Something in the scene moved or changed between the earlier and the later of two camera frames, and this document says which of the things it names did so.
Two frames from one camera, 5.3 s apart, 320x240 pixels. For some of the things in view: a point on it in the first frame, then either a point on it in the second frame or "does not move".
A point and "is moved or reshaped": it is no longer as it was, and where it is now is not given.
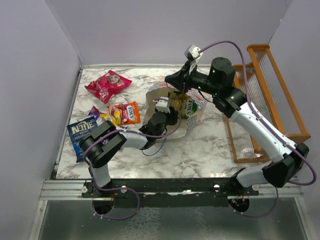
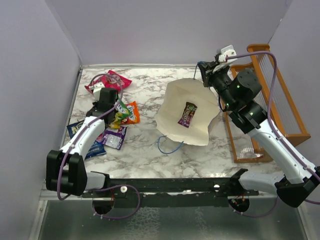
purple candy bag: x=94 y=112 is moved or reshaped
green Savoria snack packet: x=188 y=107 to x=123 y=112
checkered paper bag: x=160 y=90 to x=194 y=91
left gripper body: x=170 y=117 to x=96 y=104
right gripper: x=181 y=78 to x=205 y=66
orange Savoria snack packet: x=124 y=114 does not move
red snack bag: x=105 y=87 does not move
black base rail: x=178 y=192 does not move
